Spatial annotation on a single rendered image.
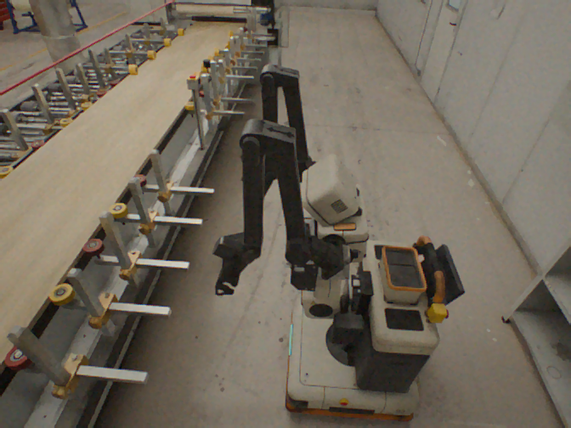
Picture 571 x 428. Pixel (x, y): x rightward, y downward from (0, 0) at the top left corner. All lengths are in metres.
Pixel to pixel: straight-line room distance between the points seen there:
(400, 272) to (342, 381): 0.68
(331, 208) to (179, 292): 1.67
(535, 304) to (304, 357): 1.58
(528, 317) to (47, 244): 2.76
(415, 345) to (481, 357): 1.12
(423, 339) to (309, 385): 0.66
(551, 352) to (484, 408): 0.55
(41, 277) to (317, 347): 1.33
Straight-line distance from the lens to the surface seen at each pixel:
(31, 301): 1.60
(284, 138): 0.80
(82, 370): 1.42
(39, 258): 1.76
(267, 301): 2.41
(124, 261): 1.60
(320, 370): 1.89
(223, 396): 2.14
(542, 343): 2.65
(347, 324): 1.47
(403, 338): 1.44
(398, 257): 1.55
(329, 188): 1.05
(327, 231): 1.13
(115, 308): 1.50
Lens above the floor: 2.00
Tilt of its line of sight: 41 degrees down
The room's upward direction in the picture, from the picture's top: 2 degrees clockwise
